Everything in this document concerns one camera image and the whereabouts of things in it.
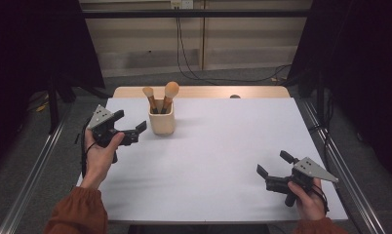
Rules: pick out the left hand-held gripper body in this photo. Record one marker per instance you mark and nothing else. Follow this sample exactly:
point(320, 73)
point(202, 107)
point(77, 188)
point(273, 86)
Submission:
point(100, 117)

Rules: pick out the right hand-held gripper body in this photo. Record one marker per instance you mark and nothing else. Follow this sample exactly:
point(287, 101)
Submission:
point(311, 169)

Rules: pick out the beige wooden brush holder cup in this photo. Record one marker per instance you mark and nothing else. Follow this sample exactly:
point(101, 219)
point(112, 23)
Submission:
point(161, 122)

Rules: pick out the small makeup brush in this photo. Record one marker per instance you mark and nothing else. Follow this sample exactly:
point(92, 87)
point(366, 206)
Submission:
point(149, 92)

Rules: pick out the large makeup brush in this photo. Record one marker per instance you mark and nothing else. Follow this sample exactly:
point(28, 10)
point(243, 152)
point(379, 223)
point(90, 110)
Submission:
point(170, 89)

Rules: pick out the person's right hand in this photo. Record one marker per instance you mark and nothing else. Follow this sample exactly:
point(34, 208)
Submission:
point(309, 204)

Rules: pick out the person's left hand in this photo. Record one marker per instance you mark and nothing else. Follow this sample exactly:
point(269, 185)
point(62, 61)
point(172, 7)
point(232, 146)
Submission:
point(98, 162)

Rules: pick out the black metal stand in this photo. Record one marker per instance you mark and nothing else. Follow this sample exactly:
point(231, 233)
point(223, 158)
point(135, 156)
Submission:
point(53, 107)

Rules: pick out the yellow floor tape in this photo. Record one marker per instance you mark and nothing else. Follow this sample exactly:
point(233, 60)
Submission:
point(43, 105)

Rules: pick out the white table mat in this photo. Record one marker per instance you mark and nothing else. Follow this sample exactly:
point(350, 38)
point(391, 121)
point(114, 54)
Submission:
point(200, 169)

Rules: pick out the light wooden table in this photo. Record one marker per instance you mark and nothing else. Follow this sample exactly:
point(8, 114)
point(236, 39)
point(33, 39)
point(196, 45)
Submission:
point(210, 91)

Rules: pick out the dark table grommet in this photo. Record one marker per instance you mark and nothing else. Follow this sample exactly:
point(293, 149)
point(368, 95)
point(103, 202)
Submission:
point(235, 96)

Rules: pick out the black curtain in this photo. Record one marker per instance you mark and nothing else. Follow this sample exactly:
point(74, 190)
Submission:
point(34, 48)
point(363, 65)

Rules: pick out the black horizontal bar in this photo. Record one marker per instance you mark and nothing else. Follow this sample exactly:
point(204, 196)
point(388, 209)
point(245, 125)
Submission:
point(197, 13)

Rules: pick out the aluminium frame rail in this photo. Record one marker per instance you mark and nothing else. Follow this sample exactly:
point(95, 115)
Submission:
point(350, 195)
point(31, 182)

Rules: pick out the white wall socket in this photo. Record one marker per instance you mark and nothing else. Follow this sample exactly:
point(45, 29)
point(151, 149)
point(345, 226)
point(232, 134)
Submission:
point(181, 4)

